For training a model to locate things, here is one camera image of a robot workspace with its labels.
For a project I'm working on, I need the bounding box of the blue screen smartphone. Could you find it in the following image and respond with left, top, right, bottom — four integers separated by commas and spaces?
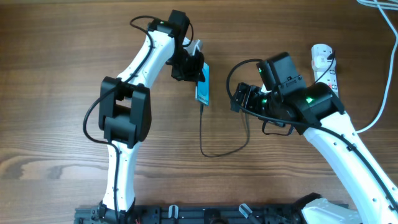
195, 63, 210, 106

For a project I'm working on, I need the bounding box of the black charger cable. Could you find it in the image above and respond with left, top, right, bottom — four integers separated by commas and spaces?
198, 49, 338, 158

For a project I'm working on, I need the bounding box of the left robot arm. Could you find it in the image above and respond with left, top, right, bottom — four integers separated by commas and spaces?
83, 10, 208, 223

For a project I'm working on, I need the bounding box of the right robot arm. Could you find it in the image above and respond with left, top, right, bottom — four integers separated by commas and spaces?
228, 52, 397, 223

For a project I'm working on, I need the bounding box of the white charger plug adapter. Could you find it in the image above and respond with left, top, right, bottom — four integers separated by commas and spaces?
312, 55, 333, 72

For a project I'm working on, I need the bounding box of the white power strip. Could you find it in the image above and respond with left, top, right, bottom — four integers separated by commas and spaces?
311, 44, 338, 96

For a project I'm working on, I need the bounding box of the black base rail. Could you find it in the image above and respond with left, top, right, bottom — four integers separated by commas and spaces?
74, 203, 307, 224

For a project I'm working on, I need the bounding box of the white power strip cord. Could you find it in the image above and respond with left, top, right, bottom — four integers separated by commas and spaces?
354, 0, 398, 134

